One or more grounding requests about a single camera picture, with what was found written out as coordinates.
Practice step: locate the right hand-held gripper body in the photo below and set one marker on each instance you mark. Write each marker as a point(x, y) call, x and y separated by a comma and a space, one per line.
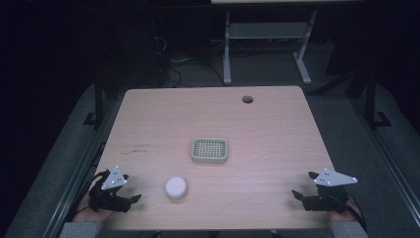
point(327, 198)

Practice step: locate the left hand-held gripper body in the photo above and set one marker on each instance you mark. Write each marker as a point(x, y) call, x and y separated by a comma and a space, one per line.
point(107, 198)

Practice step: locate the person's right hand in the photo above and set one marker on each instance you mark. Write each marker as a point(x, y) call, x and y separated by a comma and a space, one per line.
point(345, 215)

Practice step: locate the person's left hand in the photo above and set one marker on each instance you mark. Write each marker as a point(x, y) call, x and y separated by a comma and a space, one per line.
point(86, 214)

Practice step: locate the white round soap bar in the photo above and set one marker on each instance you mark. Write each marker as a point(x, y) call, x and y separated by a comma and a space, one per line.
point(176, 187)

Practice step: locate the black metal stand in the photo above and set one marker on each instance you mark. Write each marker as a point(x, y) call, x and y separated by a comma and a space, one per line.
point(98, 105)
point(371, 99)

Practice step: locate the beige slotted soap dish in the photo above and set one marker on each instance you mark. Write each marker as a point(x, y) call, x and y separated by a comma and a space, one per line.
point(209, 150)

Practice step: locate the white metal desk frame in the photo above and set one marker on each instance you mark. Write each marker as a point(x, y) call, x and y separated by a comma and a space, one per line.
point(264, 30)

